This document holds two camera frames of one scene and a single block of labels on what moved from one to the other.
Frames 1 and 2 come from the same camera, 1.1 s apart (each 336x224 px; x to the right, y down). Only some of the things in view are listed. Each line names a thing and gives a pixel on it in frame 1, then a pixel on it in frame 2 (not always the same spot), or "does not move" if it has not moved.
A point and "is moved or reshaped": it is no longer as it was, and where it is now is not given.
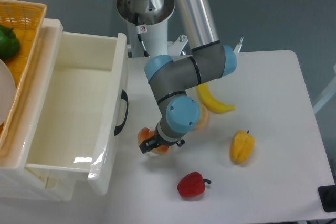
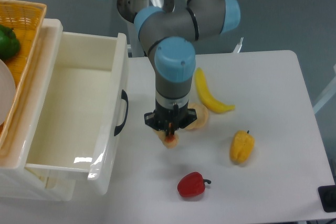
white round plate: (8, 91) does not move
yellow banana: (210, 103) does not move
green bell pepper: (10, 44) does not move
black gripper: (155, 141) to (170, 119)
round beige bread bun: (203, 117) does not move
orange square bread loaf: (144, 134) is moved or reshaped
